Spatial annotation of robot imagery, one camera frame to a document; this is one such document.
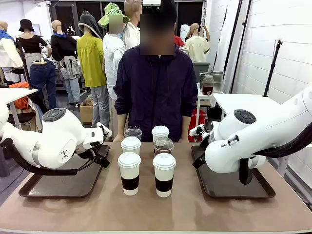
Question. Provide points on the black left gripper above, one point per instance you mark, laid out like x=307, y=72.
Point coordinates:
x=85, y=152

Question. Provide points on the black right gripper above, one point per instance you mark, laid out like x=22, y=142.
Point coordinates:
x=205, y=142

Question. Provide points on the white paper coffee cup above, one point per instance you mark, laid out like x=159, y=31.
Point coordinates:
x=160, y=132
x=164, y=173
x=131, y=145
x=129, y=170

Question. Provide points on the clear plastic iced coffee cup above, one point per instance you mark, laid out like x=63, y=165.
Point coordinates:
x=133, y=132
x=163, y=146

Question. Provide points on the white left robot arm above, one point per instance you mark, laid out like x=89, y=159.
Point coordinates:
x=58, y=136

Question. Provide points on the person's left forearm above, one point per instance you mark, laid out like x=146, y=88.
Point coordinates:
x=186, y=126

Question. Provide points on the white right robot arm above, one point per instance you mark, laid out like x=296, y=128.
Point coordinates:
x=263, y=131

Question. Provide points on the person's right forearm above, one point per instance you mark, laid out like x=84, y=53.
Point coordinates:
x=122, y=124

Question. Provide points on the dark brown plastic tray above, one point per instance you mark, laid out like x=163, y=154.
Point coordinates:
x=219, y=187
x=61, y=187

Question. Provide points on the person's left hand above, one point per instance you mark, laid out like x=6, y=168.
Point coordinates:
x=184, y=140

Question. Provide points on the person's right hand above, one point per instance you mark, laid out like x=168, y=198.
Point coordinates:
x=119, y=138

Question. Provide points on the red bag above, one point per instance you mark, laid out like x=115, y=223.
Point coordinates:
x=198, y=117

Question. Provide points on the cardboard box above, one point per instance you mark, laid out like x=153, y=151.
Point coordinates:
x=86, y=113

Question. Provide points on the small white side table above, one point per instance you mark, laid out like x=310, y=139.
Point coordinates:
x=207, y=97

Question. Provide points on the glass jar with dark liquid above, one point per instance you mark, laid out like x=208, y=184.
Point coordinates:
x=208, y=85

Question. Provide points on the person in navy jacket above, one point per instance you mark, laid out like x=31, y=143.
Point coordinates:
x=156, y=92

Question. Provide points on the grey bin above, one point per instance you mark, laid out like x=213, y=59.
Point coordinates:
x=201, y=69

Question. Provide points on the mannequin in yellow shirt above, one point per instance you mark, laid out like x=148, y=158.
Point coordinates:
x=91, y=61

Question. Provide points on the mannequin legs in blue jeans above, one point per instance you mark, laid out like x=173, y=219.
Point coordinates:
x=44, y=78

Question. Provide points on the figure with green checked hat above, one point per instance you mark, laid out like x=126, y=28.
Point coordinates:
x=113, y=56

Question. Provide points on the orange cloth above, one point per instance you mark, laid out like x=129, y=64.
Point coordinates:
x=20, y=85

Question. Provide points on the mannequin in cream shirt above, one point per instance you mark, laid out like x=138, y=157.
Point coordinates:
x=197, y=47

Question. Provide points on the black tripod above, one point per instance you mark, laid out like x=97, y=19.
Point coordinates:
x=271, y=68

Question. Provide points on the mannequin in black sweater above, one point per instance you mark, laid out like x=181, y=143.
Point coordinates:
x=64, y=47

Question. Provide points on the black light stand pole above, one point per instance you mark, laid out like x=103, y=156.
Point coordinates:
x=235, y=46

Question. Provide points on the bald mannequin in white shirt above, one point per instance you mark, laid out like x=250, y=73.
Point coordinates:
x=131, y=34

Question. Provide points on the mannequin with black hat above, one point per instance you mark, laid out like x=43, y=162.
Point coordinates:
x=30, y=45

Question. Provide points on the mannequin in white blue top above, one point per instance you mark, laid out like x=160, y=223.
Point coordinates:
x=8, y=53

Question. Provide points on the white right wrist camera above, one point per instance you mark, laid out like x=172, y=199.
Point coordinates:
x=197, y=131

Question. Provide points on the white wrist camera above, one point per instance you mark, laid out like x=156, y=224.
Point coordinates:
x=104, y=129
x=197, y=131

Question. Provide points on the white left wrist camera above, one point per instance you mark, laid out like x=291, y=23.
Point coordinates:
x=104, y=129

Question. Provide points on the white head-mounted camera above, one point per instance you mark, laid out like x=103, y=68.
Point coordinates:
x=151, y=2

